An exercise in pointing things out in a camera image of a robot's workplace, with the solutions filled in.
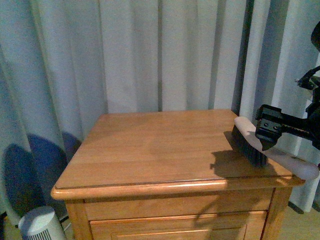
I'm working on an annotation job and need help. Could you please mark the light grey curtain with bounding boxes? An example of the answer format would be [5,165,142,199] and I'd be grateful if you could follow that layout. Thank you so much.
[0,0,320,225]

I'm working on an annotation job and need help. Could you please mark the beige hand brush black bristles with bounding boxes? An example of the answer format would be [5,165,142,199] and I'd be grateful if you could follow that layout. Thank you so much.
[231,116,320,181]

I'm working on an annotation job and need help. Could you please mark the wooden nightstand cabinet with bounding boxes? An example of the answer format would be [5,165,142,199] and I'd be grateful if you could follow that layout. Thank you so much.
[51,109,304,240]

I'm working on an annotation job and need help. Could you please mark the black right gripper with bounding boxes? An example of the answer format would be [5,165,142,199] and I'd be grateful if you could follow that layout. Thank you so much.
[255,104,320,152]

